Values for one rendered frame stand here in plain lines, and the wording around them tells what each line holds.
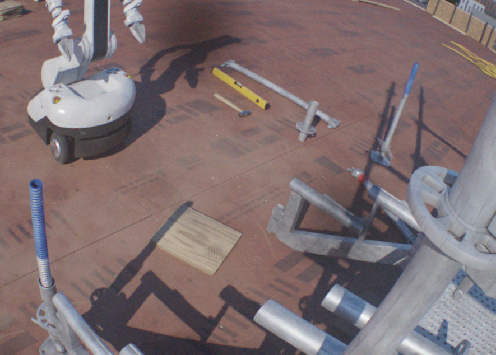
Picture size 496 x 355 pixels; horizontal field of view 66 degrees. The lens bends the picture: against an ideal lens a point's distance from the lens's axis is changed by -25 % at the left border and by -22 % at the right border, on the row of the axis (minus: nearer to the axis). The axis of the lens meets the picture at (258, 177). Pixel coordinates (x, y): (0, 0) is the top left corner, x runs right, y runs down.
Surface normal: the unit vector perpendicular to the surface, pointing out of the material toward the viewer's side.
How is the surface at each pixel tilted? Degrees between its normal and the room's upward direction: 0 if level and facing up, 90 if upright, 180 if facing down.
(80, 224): 0
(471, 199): 90
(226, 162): 0
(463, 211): 90
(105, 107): 54
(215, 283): 0
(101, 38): 70
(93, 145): 89
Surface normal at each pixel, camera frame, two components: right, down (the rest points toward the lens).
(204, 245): 0.26, -0.79
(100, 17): 0.80, 0.21
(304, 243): -0.62, 0.30
